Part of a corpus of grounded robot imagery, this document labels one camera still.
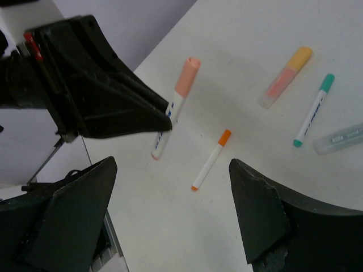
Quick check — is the teal cap marker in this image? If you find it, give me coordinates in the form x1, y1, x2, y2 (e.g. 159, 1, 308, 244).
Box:
293, 74, 335, 148

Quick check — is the orange cap marker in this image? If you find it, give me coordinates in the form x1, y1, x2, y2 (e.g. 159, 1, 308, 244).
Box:
191, 129, 231, 192

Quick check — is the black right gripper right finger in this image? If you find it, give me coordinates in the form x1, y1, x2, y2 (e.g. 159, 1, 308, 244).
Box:
229, 159, 362, 271

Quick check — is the pink cap marker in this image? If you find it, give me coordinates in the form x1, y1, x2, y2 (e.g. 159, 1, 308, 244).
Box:
151, 57, 201, 160

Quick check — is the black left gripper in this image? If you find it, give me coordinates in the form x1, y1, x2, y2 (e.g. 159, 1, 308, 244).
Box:
1, 15, 168, 143

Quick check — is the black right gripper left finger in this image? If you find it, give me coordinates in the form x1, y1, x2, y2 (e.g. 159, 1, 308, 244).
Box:
1, 156, 117, 271

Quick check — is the orange cap highlighter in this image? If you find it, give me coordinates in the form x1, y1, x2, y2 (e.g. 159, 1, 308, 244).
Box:
257, 46, 313, 109

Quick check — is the green cap highlighter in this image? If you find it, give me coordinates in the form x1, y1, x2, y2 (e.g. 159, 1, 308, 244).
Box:
313, 123, 362, 155

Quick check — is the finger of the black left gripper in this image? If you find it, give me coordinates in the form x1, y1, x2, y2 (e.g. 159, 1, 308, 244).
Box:
40, 24, 172, 139

